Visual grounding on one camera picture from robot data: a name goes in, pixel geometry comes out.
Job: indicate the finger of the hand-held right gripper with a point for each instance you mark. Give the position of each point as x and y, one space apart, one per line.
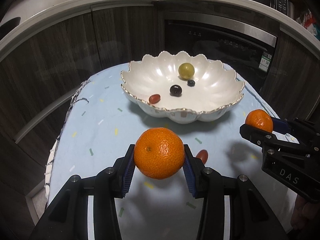
280 125
260 136

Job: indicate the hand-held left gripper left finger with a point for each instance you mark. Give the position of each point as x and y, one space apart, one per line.
127 173

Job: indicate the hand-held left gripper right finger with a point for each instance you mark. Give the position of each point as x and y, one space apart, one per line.
189 177

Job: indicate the orange tangerine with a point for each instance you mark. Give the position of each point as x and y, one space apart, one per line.
159 153
258 120

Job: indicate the red cherry tomato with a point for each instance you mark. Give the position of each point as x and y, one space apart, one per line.
154 99
203 155

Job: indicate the blueberry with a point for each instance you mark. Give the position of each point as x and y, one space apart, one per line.
191 82

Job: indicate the dark purple grape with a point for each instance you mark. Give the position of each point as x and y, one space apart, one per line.
175 90

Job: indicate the yellow green grape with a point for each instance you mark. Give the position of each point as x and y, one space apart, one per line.
186 70

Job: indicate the white scalloped ceramic bowl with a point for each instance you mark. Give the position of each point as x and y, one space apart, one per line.
150 75

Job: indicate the person's right hand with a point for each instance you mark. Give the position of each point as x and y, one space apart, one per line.
308 216

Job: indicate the light blue patterned tablecloth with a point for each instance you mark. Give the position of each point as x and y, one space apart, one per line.
100 135

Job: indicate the dark wood cabinet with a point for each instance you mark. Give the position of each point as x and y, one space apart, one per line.
62 62
295 70

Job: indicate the green white label sticker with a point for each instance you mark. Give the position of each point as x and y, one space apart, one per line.
265 60

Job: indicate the black built-in oven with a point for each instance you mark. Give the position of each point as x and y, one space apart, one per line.
212 42

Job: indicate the red plastic bag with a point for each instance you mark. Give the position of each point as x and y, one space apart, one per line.
308 21

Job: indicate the white kitchen countertop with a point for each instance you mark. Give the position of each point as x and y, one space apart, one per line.
125 1

